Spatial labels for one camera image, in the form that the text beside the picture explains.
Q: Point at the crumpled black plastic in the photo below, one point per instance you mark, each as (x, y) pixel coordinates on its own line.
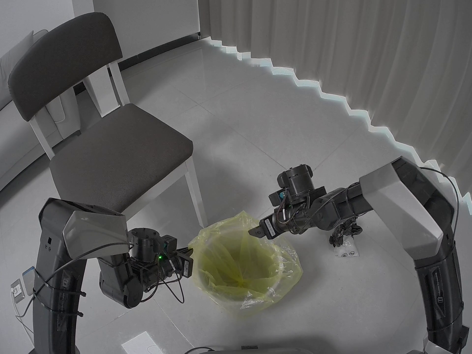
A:
(343, 234)

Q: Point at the yellow plastic bag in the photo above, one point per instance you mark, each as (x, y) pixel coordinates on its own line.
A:
(254, 242)

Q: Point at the dark grey white-framed chair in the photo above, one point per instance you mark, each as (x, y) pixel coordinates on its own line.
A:
(118, 157)

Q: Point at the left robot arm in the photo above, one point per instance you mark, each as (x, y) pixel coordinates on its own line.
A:
(55, 234)

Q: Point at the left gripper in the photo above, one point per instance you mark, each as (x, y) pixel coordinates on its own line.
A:
(166, 269)

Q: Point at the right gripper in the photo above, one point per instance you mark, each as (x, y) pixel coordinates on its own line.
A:
(282, 224)

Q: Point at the clear printed wrapper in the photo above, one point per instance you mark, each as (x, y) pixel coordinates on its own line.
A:
(346, 252)

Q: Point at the white trash bin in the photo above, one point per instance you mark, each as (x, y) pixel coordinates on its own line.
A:
(203, 277)

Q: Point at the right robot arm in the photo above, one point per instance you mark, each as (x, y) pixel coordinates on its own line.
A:
(424, 205)

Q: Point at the white curtain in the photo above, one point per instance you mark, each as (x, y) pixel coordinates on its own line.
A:
(350, 42)

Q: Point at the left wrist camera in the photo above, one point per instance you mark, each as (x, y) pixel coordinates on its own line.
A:
(167, 245)

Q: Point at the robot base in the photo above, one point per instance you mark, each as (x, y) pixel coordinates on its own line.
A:
(258, 350)

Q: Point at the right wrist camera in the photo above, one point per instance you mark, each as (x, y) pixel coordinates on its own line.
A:
(278, 197)

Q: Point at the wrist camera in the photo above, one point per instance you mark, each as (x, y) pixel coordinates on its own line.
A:
(278, 197)
(167, 245)

